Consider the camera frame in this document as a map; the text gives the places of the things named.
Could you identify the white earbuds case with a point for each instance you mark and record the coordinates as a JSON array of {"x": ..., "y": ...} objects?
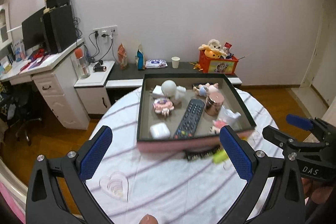
[{"x": 159, "y": 131}]

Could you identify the orange toy storage box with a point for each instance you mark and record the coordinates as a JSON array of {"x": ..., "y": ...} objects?
[{"x": 222, "y": 66}]

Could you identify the black hair comb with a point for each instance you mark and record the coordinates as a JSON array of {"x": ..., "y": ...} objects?
[{"x": 195, "y": 155}]

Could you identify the white wall power strip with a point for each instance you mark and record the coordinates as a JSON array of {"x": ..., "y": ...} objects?
[{"x": 111, "y": 30}]

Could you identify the white desk with drawers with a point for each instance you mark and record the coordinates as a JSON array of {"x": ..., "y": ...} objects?
[{"x": 55, "y": 79}]

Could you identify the wet wipes pack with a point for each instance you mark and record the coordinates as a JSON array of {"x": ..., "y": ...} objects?
[{"x": 155, "y": 64}]

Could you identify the rose gold candle jar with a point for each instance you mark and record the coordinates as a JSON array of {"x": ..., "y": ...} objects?
[{"x": 214, "y": 102}]

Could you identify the black computer tower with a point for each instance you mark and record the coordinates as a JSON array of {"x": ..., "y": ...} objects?
[{"x": 59, "y": 29}]

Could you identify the white round-head figurine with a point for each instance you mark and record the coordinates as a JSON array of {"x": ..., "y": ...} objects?
[{"x": 173, "y": 92}]

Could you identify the pink box with dark rim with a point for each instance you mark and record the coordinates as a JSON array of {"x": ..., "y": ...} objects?
[{"x": 202, "y": 138}]

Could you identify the blue white carton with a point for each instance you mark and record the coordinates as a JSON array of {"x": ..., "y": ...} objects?
[{"x": 140, "y": 59}]

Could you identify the low white side cabinet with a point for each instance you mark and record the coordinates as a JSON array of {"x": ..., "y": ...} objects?
[{"x": 92, "y": 91}]

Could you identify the person's left thumb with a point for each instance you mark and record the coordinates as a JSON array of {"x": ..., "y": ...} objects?
[{"x": 148, "y": 219}]

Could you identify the orange snack bag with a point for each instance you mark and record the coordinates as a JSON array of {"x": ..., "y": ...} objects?
[{"x": 122, "y": 56}]

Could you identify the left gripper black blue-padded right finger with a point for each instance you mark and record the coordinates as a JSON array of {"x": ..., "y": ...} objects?
[{"x": 285, "y": 200}]

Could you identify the yellow highlighter pen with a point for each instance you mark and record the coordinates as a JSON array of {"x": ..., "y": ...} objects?
[{"x": 220, "y": 156}]

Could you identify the striped white tablecloth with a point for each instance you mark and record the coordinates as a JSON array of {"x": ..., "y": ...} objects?
[{"x": 164, "y": 185}]

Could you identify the pink flower block toy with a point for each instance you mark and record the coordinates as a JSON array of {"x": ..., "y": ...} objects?
[{"x": 216, "y": 127}]

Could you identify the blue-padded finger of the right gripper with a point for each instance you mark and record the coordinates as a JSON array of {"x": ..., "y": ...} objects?
[{"x": 299, "y": 122}]

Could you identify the orange-capped glass bottle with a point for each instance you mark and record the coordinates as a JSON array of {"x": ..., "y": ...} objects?
[{"x": 82, "y": 63}]

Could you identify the pastel doll figurine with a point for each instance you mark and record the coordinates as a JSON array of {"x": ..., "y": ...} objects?
[{"x": 204, "y": 90}]

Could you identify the black office chair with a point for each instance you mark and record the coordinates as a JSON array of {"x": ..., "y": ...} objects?
[{"x": 19, "y": 108}]

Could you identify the plush toy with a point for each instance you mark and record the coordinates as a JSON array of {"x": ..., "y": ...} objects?
[{"x": 213, "y": 49}]

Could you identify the white paper cup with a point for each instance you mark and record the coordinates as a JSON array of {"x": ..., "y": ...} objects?
[{"x": 175, "y": 62}]

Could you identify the clear heart-shaped dish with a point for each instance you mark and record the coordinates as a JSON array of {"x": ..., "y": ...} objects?
[{"x": 116, "y": 186}]

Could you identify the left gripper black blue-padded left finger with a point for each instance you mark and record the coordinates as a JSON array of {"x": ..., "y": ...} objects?
[{"x": 45, "y": 202}]

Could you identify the person's right hand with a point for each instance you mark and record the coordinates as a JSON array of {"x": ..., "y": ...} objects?
[{"x": 317, "y": 191}]

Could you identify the white power adapter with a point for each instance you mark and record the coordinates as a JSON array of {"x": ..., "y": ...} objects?
[{"x": 157, "y": 92}]

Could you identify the black TV remote control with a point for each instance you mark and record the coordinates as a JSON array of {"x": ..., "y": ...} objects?
[{"x": 189, "y": 123}]

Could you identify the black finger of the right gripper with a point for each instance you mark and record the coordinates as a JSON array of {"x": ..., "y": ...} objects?
[{"x": 279, "y": 138}]

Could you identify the black computer monitor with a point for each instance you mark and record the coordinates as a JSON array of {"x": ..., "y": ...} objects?
[{"x": 32, "y": 30}]

